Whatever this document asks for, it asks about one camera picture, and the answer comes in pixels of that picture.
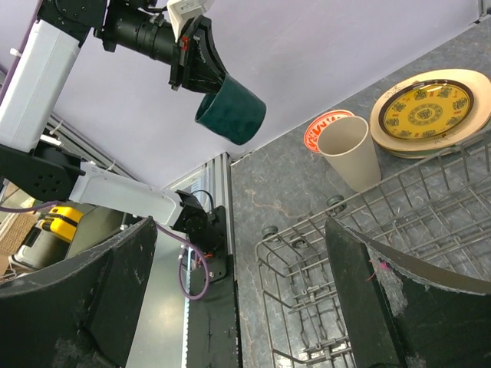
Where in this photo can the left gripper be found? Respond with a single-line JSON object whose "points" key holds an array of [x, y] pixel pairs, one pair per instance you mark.
{"points": [[196, 64]]}

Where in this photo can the beige cup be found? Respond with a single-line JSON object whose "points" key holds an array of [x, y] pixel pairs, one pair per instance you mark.
{"points": [[348, 147]]}

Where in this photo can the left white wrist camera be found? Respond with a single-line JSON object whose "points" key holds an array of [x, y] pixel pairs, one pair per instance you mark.
{"points": [[188, 11]]}

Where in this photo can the yellow patterned small plate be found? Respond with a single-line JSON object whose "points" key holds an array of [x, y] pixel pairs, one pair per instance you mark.
{"points": [[426, 109]]}

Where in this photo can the dark green mug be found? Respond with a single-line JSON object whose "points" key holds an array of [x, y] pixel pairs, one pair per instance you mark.
{"points": [[234, 112]]}

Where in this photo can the white red patterned bowl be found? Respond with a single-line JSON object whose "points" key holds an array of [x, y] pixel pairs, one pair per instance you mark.
{"points": [[316, 127]]}

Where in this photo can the yellow black case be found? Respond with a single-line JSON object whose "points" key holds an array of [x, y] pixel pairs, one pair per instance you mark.
{"points": [[61, 222]]}

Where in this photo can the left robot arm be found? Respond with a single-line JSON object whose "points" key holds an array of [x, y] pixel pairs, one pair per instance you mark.
{"points": [[36, 79]]}

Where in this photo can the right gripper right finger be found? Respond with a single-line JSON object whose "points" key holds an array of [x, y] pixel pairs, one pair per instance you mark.
{"points": [[400, 311]]}

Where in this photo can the wire dish rack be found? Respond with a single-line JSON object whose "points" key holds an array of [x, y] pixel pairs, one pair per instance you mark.
{"points": [[437, 210]]}

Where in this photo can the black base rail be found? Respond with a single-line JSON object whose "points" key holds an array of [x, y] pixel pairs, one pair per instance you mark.
{"points": [[213, 334]]}

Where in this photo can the mint green plate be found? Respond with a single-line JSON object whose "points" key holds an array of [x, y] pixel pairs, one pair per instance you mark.
{"points": [[429, 152]]}

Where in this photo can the cream bird plate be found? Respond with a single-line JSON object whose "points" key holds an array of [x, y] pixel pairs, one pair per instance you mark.
{"points": [[478, 83]]}

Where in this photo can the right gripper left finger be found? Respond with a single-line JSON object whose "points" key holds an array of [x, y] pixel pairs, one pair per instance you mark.
{"points": [[82, 311]]}

